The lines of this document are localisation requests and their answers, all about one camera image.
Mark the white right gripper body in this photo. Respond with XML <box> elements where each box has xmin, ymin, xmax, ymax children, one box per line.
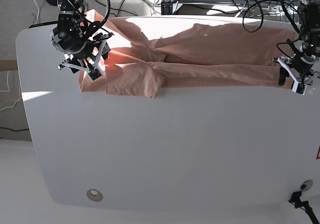
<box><xmin>50</xmin><ymin>27</ymin><xmax>113</xmax><ymax>81</ymax></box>

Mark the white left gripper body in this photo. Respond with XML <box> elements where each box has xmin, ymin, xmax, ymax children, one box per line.
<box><xmin>273</xmin><ymin>54</ymin><xmax>320</xmax><ymax>95</ymax></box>

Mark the pink T-shirt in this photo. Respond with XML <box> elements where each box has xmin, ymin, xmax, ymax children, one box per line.
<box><xmin>78</xmin><ymin>16</ymin><xmax>296</xmax><ymax>99</ymax></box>

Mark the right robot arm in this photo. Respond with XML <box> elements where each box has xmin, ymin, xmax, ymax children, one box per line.
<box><xmin>50</xmin><ymin>0</ymin><xmax>113</xmax><ymax>82</ymax></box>

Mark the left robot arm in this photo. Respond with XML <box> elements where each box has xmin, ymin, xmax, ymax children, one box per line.
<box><xmin>273</xmin><ymin>0</ymin><xmax>320</xmax><ymax>95</ymax></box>

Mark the metal table grommet right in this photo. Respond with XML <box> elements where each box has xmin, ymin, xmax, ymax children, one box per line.
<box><xmin>300</xmin><ymin>180</ymin><xmax>313</xmax><ymax>192</ymax></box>

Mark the metal table grommet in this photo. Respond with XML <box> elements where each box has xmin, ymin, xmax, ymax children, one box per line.
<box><xmin>86</xmin><ymin>189</ymin><xmax>103</xmax><ymax>202</ymax></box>
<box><xmin>300</xmin><ymin>180</ymin><xmax>313</xmax><ymax>192</ymax></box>

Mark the metal table grommet left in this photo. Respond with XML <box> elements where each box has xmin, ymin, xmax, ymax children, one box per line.
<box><xmin>86</xmin><ymin>189</ymin><xmax>103</xmax><ymax>202</ymax></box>

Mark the yellow cable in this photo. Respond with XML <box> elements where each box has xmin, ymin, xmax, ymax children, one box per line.
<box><xmin>0</xmin><ymin>98</ymin><xmax>23</xmax><ymax>111</ymax></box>

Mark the black camera clamp mount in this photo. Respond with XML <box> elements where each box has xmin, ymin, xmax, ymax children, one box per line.
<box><xmin>288</xmin><ymin>191</ymin><xmax>319</xmax><ymax>224</ymax></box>

